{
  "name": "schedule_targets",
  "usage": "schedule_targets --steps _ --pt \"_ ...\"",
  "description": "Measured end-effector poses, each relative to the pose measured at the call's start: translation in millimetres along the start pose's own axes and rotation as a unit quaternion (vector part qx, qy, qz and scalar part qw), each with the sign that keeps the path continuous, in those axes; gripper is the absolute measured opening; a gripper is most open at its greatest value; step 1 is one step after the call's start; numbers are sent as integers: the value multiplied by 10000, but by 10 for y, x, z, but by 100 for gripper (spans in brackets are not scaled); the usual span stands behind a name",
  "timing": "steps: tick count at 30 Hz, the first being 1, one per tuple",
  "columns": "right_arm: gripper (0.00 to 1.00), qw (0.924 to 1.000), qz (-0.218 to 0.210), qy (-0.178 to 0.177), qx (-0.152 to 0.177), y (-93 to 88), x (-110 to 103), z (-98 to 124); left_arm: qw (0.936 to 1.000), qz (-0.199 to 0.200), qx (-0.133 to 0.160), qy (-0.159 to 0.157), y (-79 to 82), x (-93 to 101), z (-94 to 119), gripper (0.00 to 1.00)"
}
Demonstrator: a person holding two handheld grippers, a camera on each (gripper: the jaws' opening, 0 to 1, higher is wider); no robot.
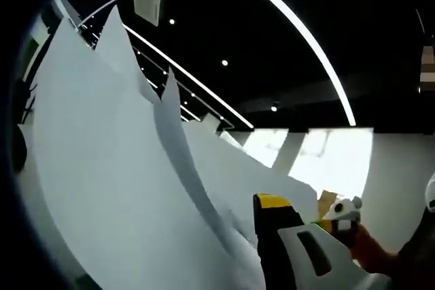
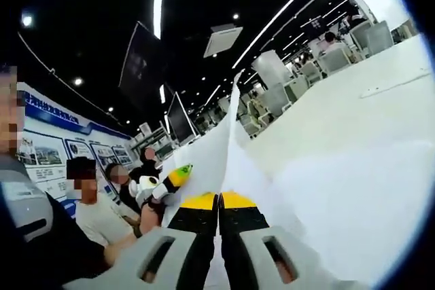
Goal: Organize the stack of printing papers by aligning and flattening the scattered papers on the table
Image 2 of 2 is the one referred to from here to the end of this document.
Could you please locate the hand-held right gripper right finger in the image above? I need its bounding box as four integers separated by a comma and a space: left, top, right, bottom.
219, 190, 351, 290

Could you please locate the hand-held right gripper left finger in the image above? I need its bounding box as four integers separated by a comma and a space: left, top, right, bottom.
63, 192, 219, 290

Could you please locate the person's left hand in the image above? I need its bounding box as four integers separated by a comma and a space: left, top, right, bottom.
137, 198, 166, 236

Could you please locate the storage shelf with white bins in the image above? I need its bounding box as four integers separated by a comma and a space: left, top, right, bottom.
134, 122, 177, 162

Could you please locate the black computer monitor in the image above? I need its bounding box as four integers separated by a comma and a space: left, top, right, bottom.
167, 92, 198, 145

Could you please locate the person's dark clothing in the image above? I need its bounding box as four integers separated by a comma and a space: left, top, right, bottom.
0, 153, 115, 290

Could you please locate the white chest-worn device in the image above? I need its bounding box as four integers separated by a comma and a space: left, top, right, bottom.
0, 176, 54, 242

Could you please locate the dark hanging ceiling panel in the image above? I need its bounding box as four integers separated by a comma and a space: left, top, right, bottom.
118, 20, 168, 111

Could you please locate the ceiling air conditioner unit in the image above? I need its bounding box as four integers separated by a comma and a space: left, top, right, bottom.
203, 24, 244, 58

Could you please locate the thin curved ceiling light strip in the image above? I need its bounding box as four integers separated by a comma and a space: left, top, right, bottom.
232, 0, 337, 69

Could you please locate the white table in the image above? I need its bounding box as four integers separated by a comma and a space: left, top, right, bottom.
162, 33, 435, 290

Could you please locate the long curved ceiling light strip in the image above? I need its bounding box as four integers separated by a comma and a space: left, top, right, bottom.
152, 0, 168, 40

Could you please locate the row of white office chairs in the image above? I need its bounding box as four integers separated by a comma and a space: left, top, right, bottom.
234, 20, 395, 138

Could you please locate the white rolling whiteboard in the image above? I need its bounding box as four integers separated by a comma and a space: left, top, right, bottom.
351, 0, 414, 32

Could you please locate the blue white wall poster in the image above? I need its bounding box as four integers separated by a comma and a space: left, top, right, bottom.
16, 81, 134, 218

